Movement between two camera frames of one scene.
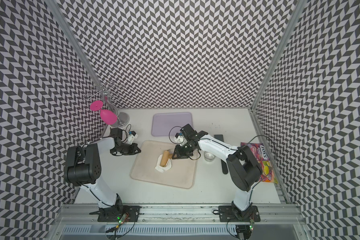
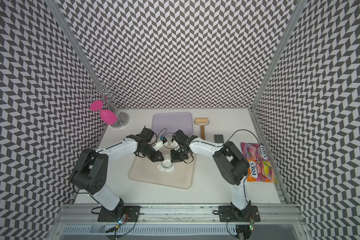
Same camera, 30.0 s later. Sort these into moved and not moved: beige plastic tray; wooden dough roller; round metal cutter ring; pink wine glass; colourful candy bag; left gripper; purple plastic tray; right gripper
Moved: wooden dough roller; round metal cutter ring; left gripper
Not moved: purple plastic tray; pink wine glass; beige plastic tray; right gripper; colourful candy bag
